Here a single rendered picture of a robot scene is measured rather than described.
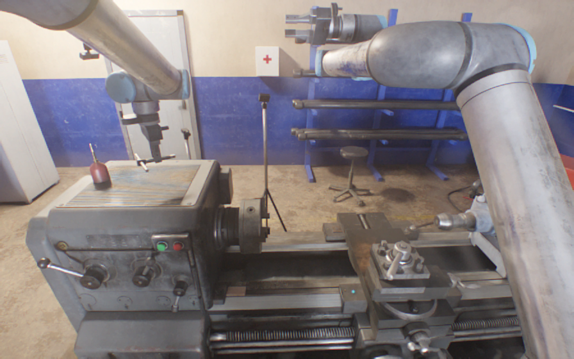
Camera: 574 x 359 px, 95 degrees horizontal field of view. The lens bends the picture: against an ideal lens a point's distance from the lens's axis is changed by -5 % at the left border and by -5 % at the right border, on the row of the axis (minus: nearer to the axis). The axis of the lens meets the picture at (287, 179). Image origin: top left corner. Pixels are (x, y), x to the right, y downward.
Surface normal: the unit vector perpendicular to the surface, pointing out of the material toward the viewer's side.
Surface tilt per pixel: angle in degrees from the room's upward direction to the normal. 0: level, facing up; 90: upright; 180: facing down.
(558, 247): 52
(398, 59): 93
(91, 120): 90
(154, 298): 90
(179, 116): 90
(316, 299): 36
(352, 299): 0
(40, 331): 0
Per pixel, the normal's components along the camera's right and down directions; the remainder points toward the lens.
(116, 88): 0.01, 0.47
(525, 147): -0.44, -0.24
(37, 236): 0.04, -0.27
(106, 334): 0.04, -0.50
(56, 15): 0.38, 0.93
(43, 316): 0.01, -0.88
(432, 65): -0.40, 0.62
